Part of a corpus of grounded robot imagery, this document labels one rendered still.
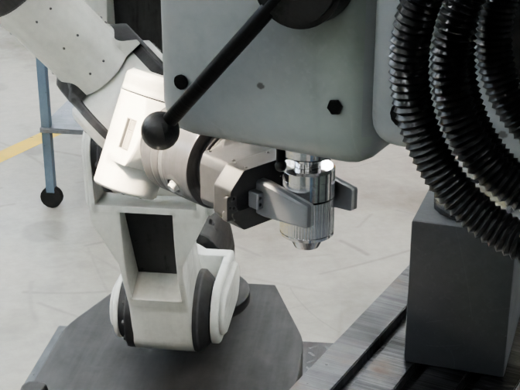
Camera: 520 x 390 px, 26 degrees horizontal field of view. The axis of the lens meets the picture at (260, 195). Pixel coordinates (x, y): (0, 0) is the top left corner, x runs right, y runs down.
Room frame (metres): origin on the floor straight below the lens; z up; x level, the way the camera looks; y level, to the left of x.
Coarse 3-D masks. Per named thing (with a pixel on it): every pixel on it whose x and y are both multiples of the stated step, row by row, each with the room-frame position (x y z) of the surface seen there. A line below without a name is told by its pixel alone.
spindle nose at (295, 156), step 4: (288, 152) 0.88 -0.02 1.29; (292, 152) 0.87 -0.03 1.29; (296, 152) 0.87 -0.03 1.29; (288, 156) 0.88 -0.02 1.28; (292, 156) 0.87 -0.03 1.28; (296, 156) 0.87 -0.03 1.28; (300, 156) 0.87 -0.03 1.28; (304, 156) 0.87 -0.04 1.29; (308, 156) 0.87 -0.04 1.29; (312, 156) 0.87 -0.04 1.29; (316, 156) 0.87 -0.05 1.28; (296, 160) 0.87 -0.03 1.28; (300, 160) 0.87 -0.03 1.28; (304, 160) 0.87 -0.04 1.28; (308, 160) 0.87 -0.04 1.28; (312, 160) 0.87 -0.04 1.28; (316, 160) 0.87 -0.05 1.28; (320, 160) 0.87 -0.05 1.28
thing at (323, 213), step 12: (300, 192) 0.87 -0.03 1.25; (312, 192) 0.87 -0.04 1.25; (324, 192) 0.87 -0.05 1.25; (324, 204) 0.87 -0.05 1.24; (324, 216) 0.87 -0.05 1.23; (288, 228) 0.88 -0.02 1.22; (300, 228) 0.87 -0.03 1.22; (312, 228) 0.87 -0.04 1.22; (324, 228) 0.87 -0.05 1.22; (300, 240) 0.87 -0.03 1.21; (312, 240) 0.87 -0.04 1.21; (324, 240) 0.87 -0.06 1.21
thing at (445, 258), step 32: (416, 224) 1.18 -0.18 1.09; (448, 224) 1.17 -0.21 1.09; (416, 256) 1.18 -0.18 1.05; (448, 256) 1.17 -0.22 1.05; (480, 256) 1.15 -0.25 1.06; (416, 288) 1.18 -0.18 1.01; (448, 288) 1.16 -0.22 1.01; (480, 288) 1.15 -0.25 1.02; (512, 288) 1.14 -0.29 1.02; (416, 320) 1.18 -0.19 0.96; (448, 320) 1.16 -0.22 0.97; (480, 320) 1.15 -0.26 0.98; (512, 320) 1.19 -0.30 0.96; (416, 352) 1.17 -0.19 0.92; (448, 352) 1.16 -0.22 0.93; (480, 352) 1.15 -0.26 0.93
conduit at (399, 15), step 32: (416, 0) 0.56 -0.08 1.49; (448, 0) 0.58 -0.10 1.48; (480, 0) 0.58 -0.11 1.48; (512, 0) 0.63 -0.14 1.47; (416, 32) 0.56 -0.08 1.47; (448, 32) 0.58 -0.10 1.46; (480, 32) 0.63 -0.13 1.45; (416, 64) 0.56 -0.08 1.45; (448, 64) 0.58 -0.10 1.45; (480, 64) 0.63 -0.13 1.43; (512, 64) 0.63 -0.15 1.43; (416, 96) 0.56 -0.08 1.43; (448, 96) 0.57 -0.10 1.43; (480, 96) 0.61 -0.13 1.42; (512, 96) 0.62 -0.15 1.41; (416, 128) 0.56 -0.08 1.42; (448, 128) 0.57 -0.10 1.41; (480, 128) 0.57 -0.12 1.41; (512, 128) 0.62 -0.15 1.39; (416, 160) 0.56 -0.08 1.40; (448, 160) 0.56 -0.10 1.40; (480, 160) 0.57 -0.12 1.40; (512, 160) 0.60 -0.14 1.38; (448, 192) 0.55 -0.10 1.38; (480, 192) 0.56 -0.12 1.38; (512, 192) 0.56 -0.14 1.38; (480, 224) 0.54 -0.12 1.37; (512, 224) 0.54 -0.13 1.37; (512, 256) 0.54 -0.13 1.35
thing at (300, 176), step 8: (288, 160) 0.90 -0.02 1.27; (328, 160) 0.90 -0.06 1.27; (288, 168) 0.88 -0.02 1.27; (296, 168) 0.88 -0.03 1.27; (320, 168) 0.88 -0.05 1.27; (328, 168) 0.88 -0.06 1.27; (280, 176) 0.89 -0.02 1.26; (288, 176) 0.88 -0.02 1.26; (296, 176) 0.87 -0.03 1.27; (304, 176) 0.87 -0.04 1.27; (312, 176) 0.87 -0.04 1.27; (320, 176) 0.87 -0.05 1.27; (328, 176) 0.88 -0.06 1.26; (296, 184) 0.87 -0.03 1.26; (304, 184) 0.87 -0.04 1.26; (312, 184) 0.87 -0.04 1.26; (320, 184) 0.87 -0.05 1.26
